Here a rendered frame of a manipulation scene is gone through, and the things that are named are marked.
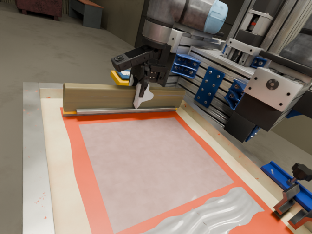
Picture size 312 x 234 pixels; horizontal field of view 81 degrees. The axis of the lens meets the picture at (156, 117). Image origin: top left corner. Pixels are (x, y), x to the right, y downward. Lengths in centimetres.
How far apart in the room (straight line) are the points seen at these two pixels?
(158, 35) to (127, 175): 35
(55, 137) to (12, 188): 115
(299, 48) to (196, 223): 64
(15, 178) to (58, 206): 130
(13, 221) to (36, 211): 115
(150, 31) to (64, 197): 42
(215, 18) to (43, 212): 52
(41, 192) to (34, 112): 23
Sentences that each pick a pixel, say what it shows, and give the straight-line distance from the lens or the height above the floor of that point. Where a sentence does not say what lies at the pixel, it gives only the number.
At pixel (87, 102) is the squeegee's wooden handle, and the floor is 101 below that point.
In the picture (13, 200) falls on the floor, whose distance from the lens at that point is 157.
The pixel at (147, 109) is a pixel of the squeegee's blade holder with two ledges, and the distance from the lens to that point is 62.
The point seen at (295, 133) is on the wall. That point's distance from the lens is 382.
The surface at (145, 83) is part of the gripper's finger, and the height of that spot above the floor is 109.
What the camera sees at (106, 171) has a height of 95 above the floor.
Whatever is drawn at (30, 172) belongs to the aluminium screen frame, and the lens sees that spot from 39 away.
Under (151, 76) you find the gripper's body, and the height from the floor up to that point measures 110.
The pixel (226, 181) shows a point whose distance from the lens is 55.
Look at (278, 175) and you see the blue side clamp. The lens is 62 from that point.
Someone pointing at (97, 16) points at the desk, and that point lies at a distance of 708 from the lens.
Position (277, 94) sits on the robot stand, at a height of 117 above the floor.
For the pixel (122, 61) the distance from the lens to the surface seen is 51.
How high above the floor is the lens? 129
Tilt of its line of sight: 31 degrees down
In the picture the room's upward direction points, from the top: 19 degrees clockwise
